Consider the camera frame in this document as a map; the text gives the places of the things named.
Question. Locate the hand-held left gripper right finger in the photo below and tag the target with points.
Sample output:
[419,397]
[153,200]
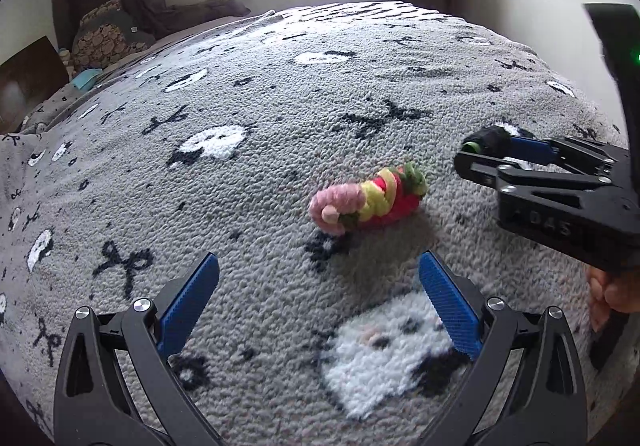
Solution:
[450,306]

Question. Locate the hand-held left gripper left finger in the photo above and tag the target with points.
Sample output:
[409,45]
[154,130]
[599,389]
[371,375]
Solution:
[190,301]

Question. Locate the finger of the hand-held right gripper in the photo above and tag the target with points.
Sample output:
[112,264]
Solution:
[532,149]
[480,169]

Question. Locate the person's right hand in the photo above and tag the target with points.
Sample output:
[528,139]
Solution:
[612,293]

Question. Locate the grey printed blanket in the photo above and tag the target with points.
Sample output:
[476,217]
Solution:
[250,201]

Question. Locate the teal flat box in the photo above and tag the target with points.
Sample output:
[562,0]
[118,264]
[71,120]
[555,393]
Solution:
[86,79]

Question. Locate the dark wooden headboard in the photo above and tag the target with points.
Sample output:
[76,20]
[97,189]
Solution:
[30,81]

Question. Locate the brown patterned pillow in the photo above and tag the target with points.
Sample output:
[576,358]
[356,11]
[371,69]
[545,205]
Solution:
[107,39]

